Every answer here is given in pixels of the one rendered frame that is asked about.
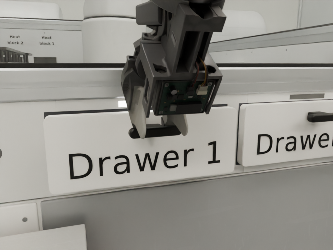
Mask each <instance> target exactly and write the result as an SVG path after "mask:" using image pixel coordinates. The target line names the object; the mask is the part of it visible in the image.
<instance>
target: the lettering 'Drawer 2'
mask: <svg viewBox="0 0 333 250"><path fill-rule="evenodd" d="M324 135H326V136H327V139H321V138H322V136H324ZM262 136H266V137H268V138H269V140H270V145H269V148H268V150H266V151H264V152H260V140H261V137H262ZM290 138H293V139H294V142H289V143H288V144H287V145H286V147H285V149H286V151H288V152H289V151H292V150H293V151H295V150H296V137H294V136H290V137H288V138H287V140H288V139H290ZM315 138H316V134H315V135H314V138H313V141H312V144H311V140H310V135H307V138H306V141H305V144H304V142H303V136H301V144H302V150H305V147H306V144H307V141H308V140H309V148H310V149H312V147H313V144H314V141H315ZM282 139H284V137H281V138H280V139H279V138H277V145H276V153H277V152H278V144H279V141H280V140H282ZM321 141H329V135H328V134H327V133H323V134H322V135H321V136H320V137H319V141H318V145H319V146H320V147H321V148H325V147H328V144H327V145H325V146H322V145H321ZM272 143H273V140H272V137H271V136H270V135H268V134H259V135H258V145H257V155H259V154H265V153H268V152H269V151H270V150H271V148H272ZM290 144H294V147H293V148H292V149H288V145H290Z"/></svg>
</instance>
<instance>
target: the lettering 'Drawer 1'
mask: <svg viewBox="0 0 333 250"><path fill-rule="evenodd" d="M209 145H213V160H212V161H208V164H212V163H220V160H216V141H213V142H210V143H208V146H209ZM190 151H194V148H192V149H189V150H188V151H187V149H186V150H184V167H185V166H187V154H188V153H189V152H190ZM170 153H174V154H175V155H176V157H175V158H167V155H168V154H170ZM158 155H159V152H156V155H155V159H154V163H153V165H152V162H151V158H150V155H149V153H145V157H144V161H143V165H142V166H141V162H140V159H139V156H138V154H135V156H136V159H137V163H138V166H139V169H140V172H141V171H144V168H145V164H146V160H147V158H148V161H149V164H150V168H151V170H155V167H156V163H157V159H158ZM76 156H82V157H85V158H86V159H87V160H88V163H89V168H88V171H87V173H85V174H83V175H80V176H74V169H73V157H76ZM118 158H125V159H126V162H120V163H117V164H116V165H115V166H114V171H115V173H116V174H124V173H125V172H126V171H127V173H130V161H129V158H128V157H127V156H125V155H119V156H116V157H115V160H116V159H118ZM106 159H111V158H110V156H108V157H105V158H104V159H102V158H99V170H100V176H103V162H104V161H105V160H106ZM169 160H179V155H178V153H177V152H176V151H173V150H171V151H168V152H167V153H166V154H165V155H164V158H163V163H164V165H165V166H166V167H167V168H170V169H171V168H176V167H178V164H177V165H174V166H169V165H168V164H167V162H166V161H169ZM124 164H126V169H125V170H124V171H122V172H119V171H118V170H117V167H118V166H119V165H124ZM69 166H70V179H79V178H83V177H86V176H88V175H89V174H90V173H91V171H92V167H93V164H92V160H91V158H90V156H88V155H86V154H82V153H76V154H69Z"/></svg>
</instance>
